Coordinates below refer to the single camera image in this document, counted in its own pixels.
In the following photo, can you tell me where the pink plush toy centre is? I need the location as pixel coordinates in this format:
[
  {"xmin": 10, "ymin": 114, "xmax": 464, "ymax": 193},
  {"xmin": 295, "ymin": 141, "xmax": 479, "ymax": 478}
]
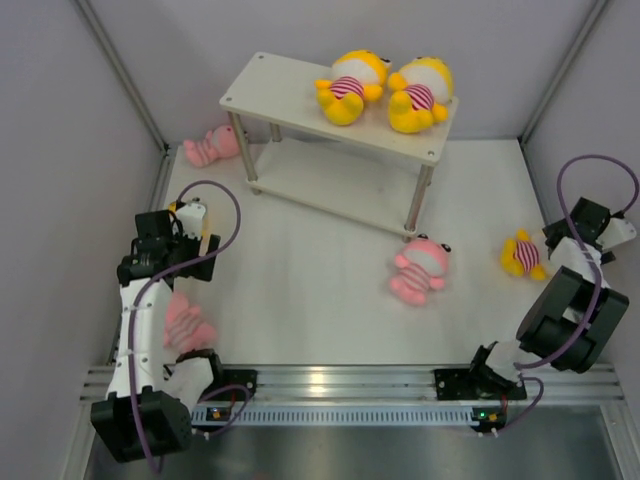
[{"xmin": 389, "ymin": 234, "xmax": 451, "ymax": 306}]

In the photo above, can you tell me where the aluminium front rail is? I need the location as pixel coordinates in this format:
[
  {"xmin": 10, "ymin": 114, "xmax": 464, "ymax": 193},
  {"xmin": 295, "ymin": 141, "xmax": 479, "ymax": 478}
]
[{"xmin": 79, "ymin": 363, "xmax": 626, "ymax": 427}]

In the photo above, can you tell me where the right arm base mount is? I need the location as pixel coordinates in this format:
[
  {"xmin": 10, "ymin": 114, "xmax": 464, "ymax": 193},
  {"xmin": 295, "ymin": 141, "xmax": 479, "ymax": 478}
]
[{"xmin": 434, "ymin": 368, "xmax": 527, "ymax": 401}]

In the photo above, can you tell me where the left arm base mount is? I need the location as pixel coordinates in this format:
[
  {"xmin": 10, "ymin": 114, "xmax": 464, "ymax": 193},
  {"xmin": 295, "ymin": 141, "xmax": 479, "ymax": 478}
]
[{"xmin": 201, "ymin": 368, "xmax": 258, "ymax": 402}]

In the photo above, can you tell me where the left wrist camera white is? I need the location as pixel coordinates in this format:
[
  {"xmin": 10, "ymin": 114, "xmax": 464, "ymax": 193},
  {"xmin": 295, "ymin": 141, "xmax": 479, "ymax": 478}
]
[{"xmin": 175, "ymin": 200, "xmax": 207, "ymax": 240}]

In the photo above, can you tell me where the aluminium corner post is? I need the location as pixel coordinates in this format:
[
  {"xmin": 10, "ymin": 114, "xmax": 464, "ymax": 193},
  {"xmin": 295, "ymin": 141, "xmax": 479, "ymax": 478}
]
[
  {"xmin": 70, "ymin": 0, "xmax": 169, "ymax": 153},
  {"xmin": 518, "ymin": 0, "xmax": 614, "ymax": 146}
]

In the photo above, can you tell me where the aluminium corner post right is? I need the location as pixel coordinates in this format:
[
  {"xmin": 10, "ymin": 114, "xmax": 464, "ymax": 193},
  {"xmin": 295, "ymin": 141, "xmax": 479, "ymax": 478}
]
[{"xmin": 518, "ymin": 0, "xmax": 614, "ymax": 146}]

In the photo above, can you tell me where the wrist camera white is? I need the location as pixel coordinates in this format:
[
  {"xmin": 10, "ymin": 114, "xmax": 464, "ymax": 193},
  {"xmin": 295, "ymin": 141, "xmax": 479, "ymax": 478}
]
[
  {"xmin": 597, "ymin": 216, "xmax": 637, "ymax": 251},
  {"xmin": 175, "ymin": 200, "xmax": 207, "ymax": 240}
]

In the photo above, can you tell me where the pink plush toy front left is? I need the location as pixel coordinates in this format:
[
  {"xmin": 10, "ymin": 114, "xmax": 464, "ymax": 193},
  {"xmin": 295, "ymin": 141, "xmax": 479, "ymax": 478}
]
[{"xmin": 163, "ymin": 292, "xmax": 217, "ymax": 354}]

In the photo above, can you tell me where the yellow plush toy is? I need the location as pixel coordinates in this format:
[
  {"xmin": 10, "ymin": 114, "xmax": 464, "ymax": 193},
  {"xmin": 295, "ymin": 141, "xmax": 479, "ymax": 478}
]
[
  {"xmin": 387, "ymin": 57, "xmax": 454, "ymax": 134},
  {"xmin": 168, "ymin": 199, "xmax": 207, "ymax": 240},
  {"xmin": 500, "ymin": 229, "xmax": 549, "ymax": 281},
  {"xmin": 314, "ymin": 49, "xmax": 392, "ymax": 126}
]

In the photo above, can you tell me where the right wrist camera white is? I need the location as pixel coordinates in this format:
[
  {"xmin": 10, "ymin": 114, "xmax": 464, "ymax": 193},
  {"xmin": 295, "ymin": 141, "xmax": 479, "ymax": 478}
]
[{"xmin": 597, "ymin": 216, "xmax": 637, "ymax": 251}]

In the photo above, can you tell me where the pink plush toy back left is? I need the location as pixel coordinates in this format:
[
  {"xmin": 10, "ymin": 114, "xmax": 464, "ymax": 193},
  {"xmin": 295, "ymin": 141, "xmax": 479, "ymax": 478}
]
[{"xmin": 183, "ymin": 125, "xmax": 240, "ymax": 168}]

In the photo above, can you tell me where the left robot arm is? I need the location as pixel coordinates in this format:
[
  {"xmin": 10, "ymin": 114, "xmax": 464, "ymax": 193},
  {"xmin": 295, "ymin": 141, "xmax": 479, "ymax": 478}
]
[{"xmin": 91, "ymin": 201, "xmax": 226, "ymax": 463}]

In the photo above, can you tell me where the white two-tier shelf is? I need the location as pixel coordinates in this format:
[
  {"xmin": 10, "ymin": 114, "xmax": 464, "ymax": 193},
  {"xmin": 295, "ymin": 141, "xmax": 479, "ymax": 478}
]
[{"xmin": 220, "ymin": 52, "xmax": 451, "ymax": 238}]

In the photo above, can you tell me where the pink plush toy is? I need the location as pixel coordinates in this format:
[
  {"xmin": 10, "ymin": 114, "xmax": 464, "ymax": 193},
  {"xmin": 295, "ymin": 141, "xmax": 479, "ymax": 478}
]
[
  {"xmin": 183, "ymin": 125, "xmax": 240, "ymax": 168},
  {"xmin": 163, "ymin": 292, "xmax": 217, "ymax": 354},
  {"xmin": 389, "ymin": 234, "xmax": 451, "ymax": 306}
]

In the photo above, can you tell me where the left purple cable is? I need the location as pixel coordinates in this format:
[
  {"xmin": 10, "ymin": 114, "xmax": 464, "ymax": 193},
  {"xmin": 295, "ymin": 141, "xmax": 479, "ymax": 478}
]
[{"xmin": 127, "ymin": 180, "xmax": 254, "ymax": 476}]

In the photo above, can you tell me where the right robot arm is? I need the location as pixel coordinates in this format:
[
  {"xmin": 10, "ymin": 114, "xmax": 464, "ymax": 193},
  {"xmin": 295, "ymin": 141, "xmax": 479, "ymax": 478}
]
[{"xmin": 466, "ymin": 197, "xmax": 630, "ymax": 398}]

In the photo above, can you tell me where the aluminium corner post left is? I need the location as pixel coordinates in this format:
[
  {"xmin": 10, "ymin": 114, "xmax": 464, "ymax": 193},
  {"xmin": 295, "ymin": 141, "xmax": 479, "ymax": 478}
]
[{"xmin": 70, "ymin": 0, "xmax": 169, "ymax": 153}]

